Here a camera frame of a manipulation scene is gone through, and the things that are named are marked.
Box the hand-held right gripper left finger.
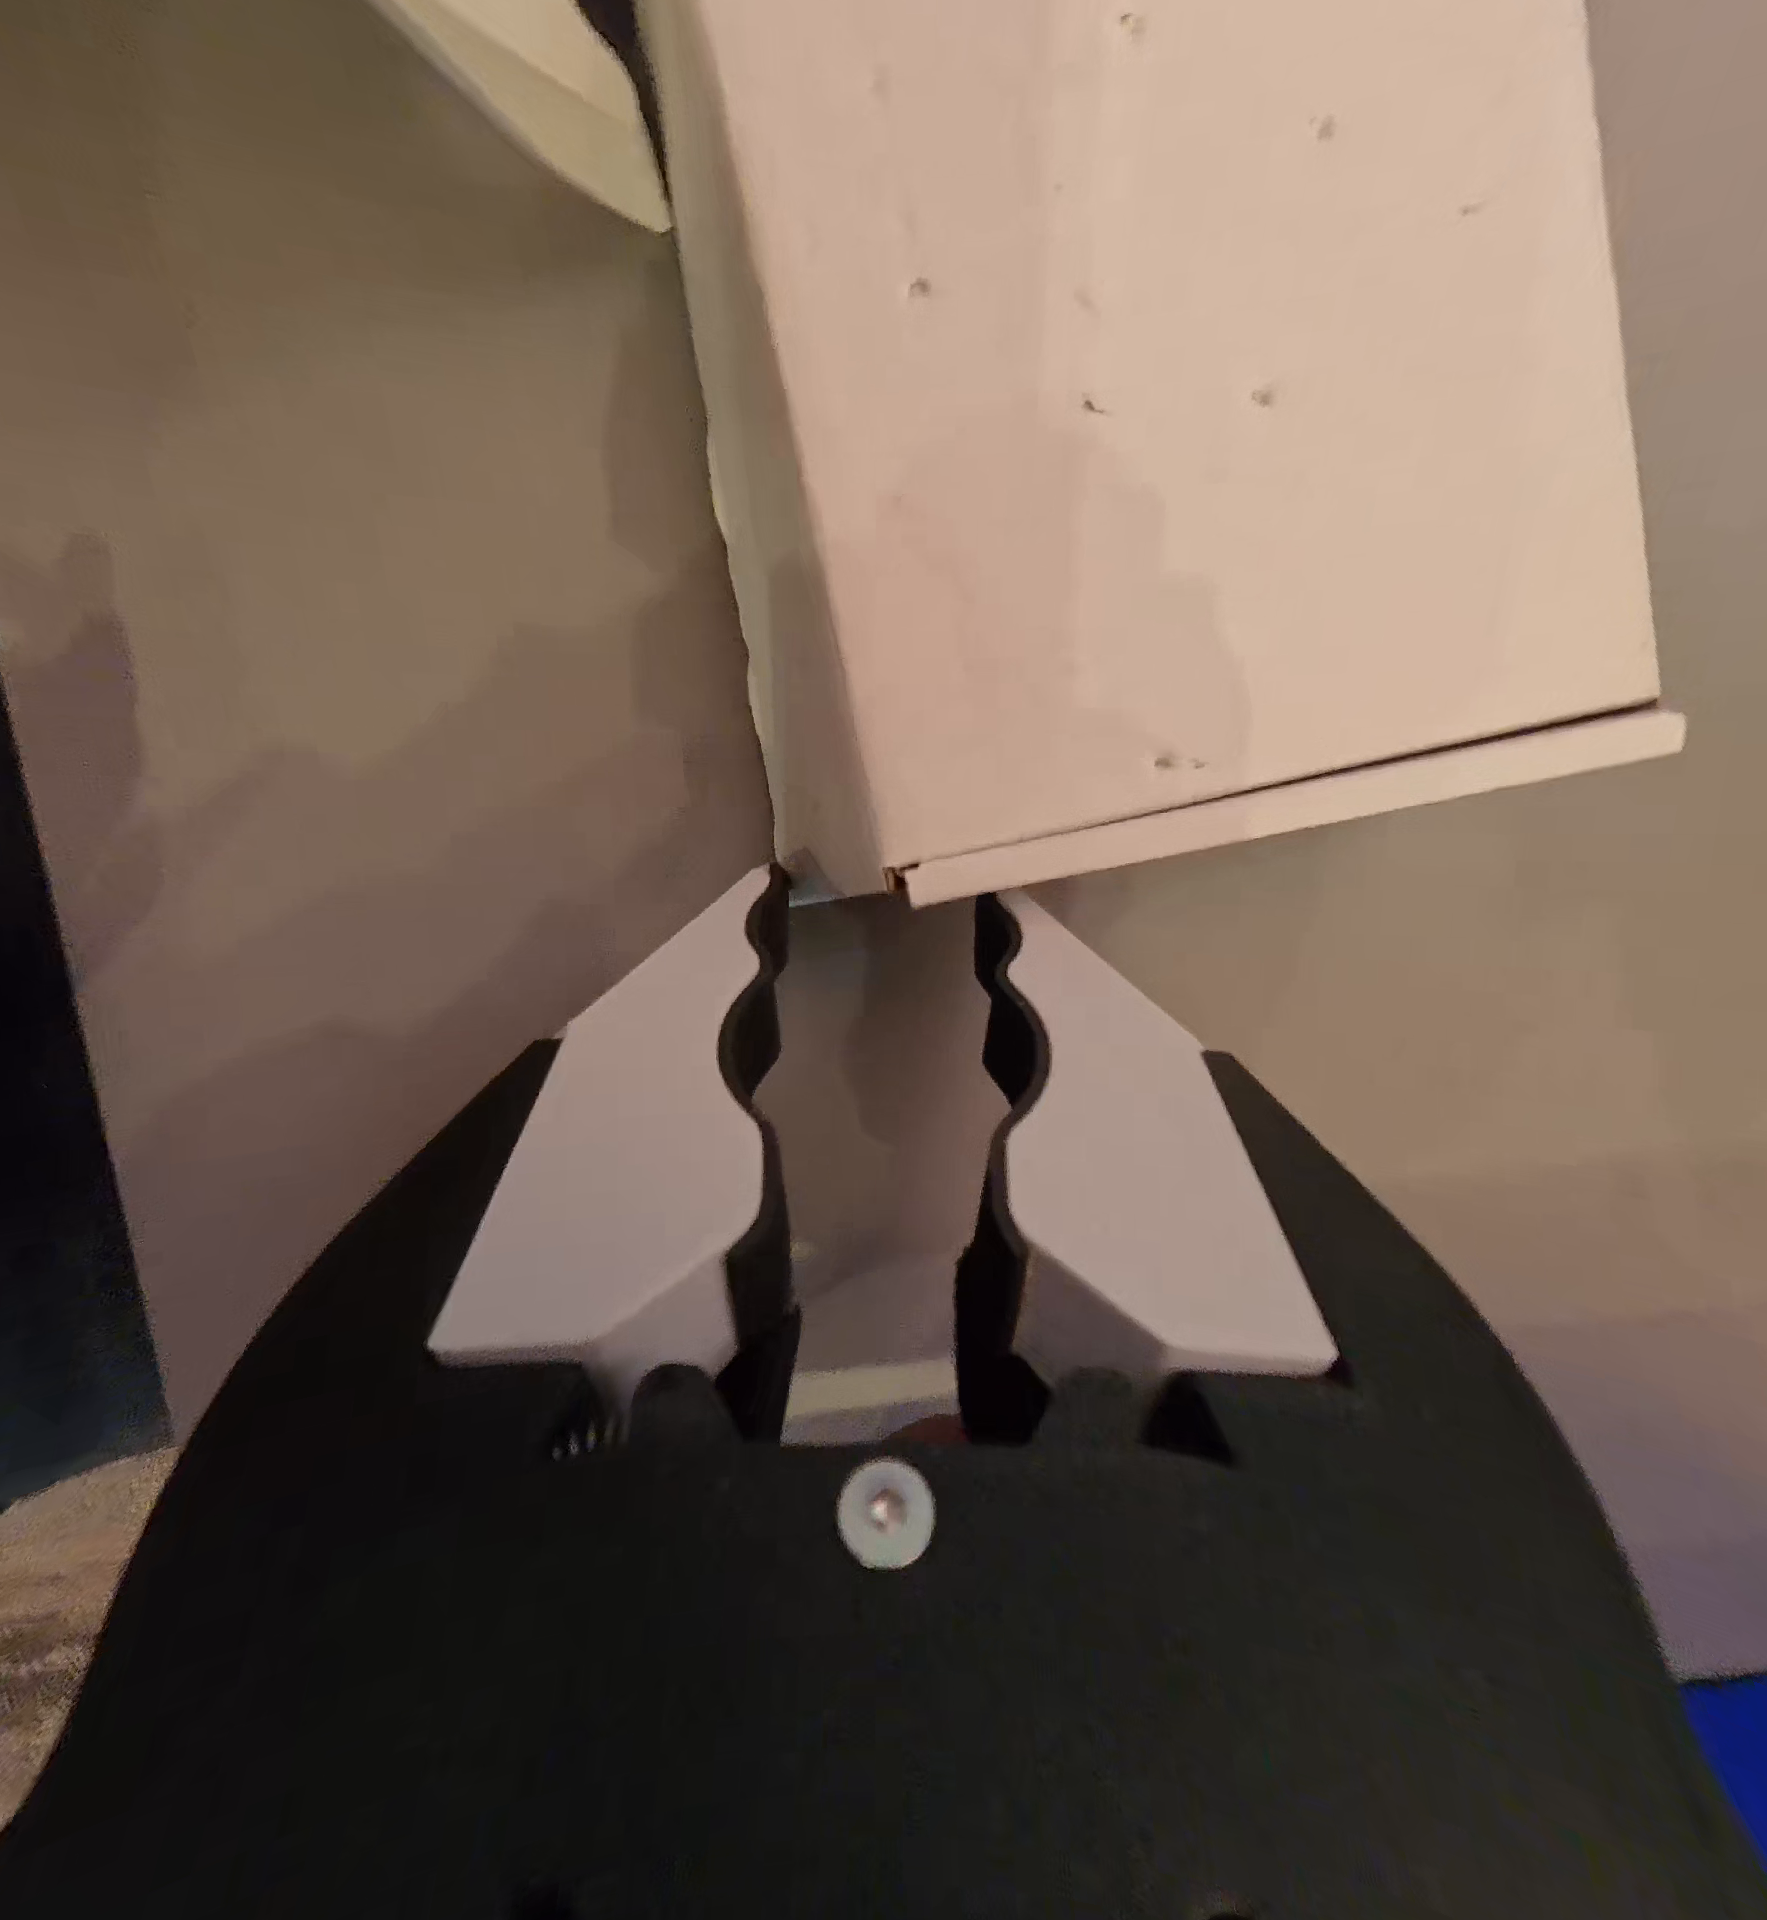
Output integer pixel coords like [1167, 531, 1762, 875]
[426, 862, 802, 1441]

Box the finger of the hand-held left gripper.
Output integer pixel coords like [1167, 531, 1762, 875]
[371, 0, 675, 237]

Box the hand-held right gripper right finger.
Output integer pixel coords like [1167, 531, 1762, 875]
[953, 892, 1347, 1445]

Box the white cardboard box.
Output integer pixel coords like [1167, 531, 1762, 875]
[638, 0, 1690, 915]

